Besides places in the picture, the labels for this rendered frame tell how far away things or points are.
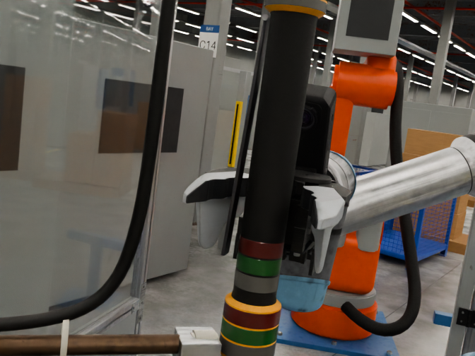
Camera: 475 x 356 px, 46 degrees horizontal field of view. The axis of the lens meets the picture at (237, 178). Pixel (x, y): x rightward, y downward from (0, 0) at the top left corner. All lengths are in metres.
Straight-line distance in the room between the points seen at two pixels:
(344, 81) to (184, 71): 1.40
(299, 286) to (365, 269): 3.62
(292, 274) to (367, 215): 0.19
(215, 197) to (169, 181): 4.46
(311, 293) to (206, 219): 0.27
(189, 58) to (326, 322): 2.43
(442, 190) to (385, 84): 3.45
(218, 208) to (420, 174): 0.46
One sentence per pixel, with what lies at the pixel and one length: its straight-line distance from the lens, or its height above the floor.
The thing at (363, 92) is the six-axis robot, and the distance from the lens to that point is 4.27.
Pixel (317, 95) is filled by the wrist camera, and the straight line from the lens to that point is 0.48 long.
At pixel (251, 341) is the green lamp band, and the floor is 1.55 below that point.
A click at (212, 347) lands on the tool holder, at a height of 1.54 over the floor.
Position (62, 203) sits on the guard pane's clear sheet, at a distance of 1.48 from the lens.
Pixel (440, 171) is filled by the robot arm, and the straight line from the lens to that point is 0.85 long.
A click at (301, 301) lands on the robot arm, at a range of 0.67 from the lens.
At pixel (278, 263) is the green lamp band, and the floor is 1.61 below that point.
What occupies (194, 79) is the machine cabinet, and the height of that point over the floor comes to 1.82.
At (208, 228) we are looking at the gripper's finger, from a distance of 0.44.
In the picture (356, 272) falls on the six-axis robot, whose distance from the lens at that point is 4.28.
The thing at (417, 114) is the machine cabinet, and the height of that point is 1.83.
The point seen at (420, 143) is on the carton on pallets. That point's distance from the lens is 8.43.
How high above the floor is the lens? 1.72
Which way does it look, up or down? 8 degrees down
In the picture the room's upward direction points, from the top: 8 degrees clockwise
